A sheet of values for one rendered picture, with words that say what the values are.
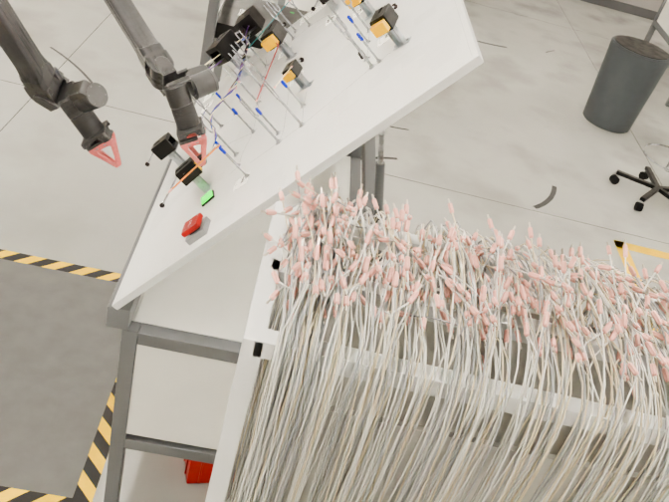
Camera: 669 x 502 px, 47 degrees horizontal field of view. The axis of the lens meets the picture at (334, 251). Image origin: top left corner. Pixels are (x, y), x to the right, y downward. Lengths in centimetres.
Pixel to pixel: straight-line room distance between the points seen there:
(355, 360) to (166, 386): 108
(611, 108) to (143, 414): 479
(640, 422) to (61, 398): 212
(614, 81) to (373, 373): 526
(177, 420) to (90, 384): 81
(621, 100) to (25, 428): 480
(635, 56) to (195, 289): 455
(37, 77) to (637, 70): 491
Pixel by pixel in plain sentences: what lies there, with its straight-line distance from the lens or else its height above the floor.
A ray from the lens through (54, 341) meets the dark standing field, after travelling 306.
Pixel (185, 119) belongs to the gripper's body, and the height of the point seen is 126.
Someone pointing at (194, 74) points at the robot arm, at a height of 134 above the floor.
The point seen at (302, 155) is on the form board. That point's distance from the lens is 170.
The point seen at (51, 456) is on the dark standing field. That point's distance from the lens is 271.
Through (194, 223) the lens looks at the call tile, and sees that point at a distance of 176.
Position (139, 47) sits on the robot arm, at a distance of 197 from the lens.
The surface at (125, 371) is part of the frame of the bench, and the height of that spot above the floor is 66.
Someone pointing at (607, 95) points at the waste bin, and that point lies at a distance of 622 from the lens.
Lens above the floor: 214
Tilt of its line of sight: 35 degrees down
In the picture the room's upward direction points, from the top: 17 degrees clockwise
